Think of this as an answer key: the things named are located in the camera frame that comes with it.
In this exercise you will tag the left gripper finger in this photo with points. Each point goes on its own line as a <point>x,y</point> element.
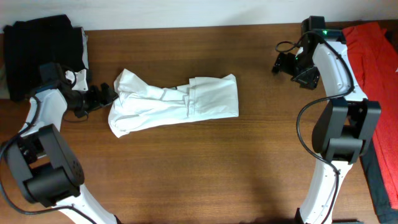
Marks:
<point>94,91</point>
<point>107,95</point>

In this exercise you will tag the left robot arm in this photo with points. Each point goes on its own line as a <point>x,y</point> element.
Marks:
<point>45,168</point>

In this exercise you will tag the folded beige garment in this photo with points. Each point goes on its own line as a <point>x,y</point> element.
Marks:
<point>2,84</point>

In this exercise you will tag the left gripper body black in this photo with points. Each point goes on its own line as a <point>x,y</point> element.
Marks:
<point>84,101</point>

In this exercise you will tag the dark garment under red shirt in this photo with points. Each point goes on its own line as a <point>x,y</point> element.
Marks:
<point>384,211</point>

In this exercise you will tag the white t-shirt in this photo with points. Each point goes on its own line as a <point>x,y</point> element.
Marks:
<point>143,106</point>

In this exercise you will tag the red t-shirt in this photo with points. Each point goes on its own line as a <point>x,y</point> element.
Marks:
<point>374,62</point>

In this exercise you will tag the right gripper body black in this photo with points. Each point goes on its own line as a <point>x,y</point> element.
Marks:
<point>302,69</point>

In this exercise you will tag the folded black garment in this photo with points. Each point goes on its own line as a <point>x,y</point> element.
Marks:
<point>37,53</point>

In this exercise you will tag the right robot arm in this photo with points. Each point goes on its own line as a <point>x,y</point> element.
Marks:
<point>345,128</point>

